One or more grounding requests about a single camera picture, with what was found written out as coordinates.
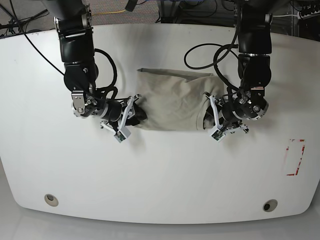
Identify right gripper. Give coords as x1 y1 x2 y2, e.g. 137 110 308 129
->
98 94 148 133

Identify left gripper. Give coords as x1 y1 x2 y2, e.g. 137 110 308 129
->
203 92 249 134

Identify beige T-shirt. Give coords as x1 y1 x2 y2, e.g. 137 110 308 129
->
136 68 224 131

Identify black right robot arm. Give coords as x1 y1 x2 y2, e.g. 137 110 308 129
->
42 0 147 131

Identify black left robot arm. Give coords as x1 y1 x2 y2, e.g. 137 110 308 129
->
187 0 273 140

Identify red tape rectangle marking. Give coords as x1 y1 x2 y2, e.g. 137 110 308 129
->
284 139 306 176

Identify white power strip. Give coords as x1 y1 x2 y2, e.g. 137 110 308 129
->
297 3 320 20

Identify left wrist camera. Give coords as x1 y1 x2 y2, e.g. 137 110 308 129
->
208 127 226 143

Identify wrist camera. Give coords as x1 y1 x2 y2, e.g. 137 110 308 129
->
114 127 131 143
208 127 226 143

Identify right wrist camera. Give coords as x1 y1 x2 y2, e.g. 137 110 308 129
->
114 127 131 143

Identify right table cable grommet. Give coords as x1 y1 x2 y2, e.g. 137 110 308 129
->
262 199 278 213

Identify table cable grommet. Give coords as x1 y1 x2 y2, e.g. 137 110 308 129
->
262 199 278 213
44 194 59 207

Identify yellow floor cable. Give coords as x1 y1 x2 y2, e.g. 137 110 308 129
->
91 8 127 17

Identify left table cable grommet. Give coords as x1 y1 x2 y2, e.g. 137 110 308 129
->
44 194 59 207

